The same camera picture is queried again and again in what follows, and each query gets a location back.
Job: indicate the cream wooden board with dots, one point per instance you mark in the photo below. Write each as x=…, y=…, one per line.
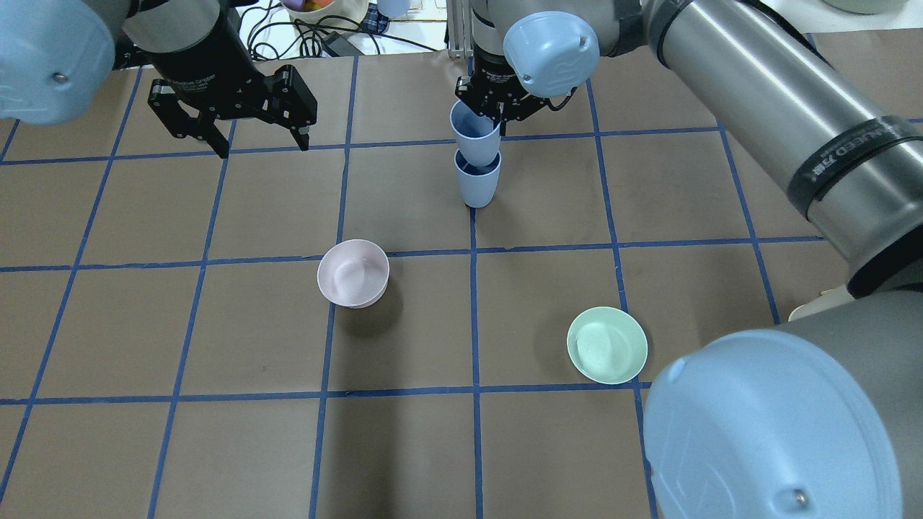
x=828, y=299

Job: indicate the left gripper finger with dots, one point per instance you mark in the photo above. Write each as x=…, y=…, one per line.
x=217, y=141

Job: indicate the pink bowl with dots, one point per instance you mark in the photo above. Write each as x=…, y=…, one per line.
x=354, y=274

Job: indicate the black power adapter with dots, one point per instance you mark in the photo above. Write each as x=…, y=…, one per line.
x=335, y=45

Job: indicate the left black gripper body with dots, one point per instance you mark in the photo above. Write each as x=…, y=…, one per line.
x=193, y=52

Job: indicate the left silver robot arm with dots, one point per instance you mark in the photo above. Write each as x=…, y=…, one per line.
x=55, y=55

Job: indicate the aluminium frame post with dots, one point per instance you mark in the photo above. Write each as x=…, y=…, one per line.
x=460, y=43

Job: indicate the mint green bowl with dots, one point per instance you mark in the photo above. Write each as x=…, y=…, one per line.
x=607, y=345

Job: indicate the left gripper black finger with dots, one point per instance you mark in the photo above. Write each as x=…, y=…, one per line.
x=302, y=138

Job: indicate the blue cup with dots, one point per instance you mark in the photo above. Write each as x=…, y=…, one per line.
x=477, y=137
x=477, y=185

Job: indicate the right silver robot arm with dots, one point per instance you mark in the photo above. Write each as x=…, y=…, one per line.
x=846, y=165

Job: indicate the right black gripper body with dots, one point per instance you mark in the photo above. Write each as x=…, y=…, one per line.
x=489, y=71

